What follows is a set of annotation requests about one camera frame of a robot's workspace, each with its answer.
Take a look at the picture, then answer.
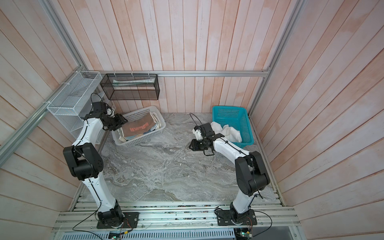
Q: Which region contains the aluminium wall rail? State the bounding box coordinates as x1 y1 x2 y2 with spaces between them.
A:
1 66 85 167
98 70 270 77

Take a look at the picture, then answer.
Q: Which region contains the white towel in basket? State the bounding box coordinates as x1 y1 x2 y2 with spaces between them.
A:
211 122 242 143

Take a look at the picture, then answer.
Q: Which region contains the multicolour lettered towel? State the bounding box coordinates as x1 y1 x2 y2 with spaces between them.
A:
119 112 161 142

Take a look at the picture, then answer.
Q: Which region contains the black mesh wall basket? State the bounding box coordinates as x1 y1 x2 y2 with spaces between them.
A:
101 73 160 101

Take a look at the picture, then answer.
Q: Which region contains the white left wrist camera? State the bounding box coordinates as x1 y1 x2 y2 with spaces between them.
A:
107 107 115 117

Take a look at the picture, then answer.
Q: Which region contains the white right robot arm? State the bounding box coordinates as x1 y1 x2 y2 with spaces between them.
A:
189 123 270 223

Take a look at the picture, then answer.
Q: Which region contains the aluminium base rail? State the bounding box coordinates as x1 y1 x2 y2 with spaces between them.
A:
52 201 301 232

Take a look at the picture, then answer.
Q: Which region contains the red and white towel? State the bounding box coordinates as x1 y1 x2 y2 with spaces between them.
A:
122 113 158 138

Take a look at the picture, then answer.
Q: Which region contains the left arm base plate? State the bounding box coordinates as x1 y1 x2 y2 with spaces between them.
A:
97 211 140 229

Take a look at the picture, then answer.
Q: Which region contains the aluminium wall rail left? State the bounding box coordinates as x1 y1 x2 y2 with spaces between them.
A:
1 66 85 167

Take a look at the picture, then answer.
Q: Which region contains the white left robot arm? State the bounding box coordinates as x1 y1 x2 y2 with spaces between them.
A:
63 102 127 228

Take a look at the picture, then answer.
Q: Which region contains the teal plastic basket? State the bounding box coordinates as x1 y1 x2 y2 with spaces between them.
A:
212 106 254 148

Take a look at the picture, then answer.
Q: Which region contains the white wire mesh shelf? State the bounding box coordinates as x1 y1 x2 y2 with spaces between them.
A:
48 71 116 138

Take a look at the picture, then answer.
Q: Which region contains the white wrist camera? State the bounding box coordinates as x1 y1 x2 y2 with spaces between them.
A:
107 107 115 117
193 126 203 141

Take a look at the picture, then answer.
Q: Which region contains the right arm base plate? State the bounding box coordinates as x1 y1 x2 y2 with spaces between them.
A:
214 208 257 226

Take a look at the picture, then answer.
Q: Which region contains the aluminium wall rail back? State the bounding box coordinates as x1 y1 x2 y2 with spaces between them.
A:
98 70 270 77

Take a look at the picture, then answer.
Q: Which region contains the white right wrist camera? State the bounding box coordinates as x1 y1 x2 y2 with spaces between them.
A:
193 126 203 141

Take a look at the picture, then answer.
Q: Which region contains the white plastic laundry basket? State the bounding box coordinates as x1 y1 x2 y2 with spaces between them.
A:
112 106 166 147

